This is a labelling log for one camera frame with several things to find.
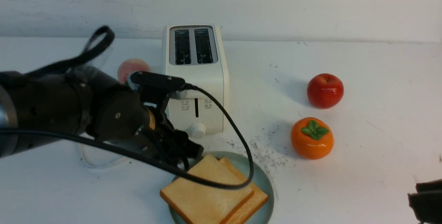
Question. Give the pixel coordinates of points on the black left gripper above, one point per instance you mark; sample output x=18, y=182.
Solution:
x=136, y=121

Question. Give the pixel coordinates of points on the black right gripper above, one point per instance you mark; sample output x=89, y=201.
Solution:
x=426, y=202

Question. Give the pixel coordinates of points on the toast slice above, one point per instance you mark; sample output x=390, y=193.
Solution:
x=199, y=204
x=253, y=204

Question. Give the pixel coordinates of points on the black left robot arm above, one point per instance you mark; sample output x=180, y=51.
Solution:
x=86, y=100

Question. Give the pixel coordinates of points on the pink peach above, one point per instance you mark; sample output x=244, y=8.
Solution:
x=129, y=66

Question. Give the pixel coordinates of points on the light green plate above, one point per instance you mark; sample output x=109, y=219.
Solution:
x=262, y=216

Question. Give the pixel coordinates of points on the white two-slot toaster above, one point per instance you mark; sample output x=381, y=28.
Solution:
x=196, y=54

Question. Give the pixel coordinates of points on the orange persimmon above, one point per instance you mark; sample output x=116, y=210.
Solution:
x=311, y=138

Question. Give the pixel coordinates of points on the red apple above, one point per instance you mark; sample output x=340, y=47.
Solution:
x=325, y=91

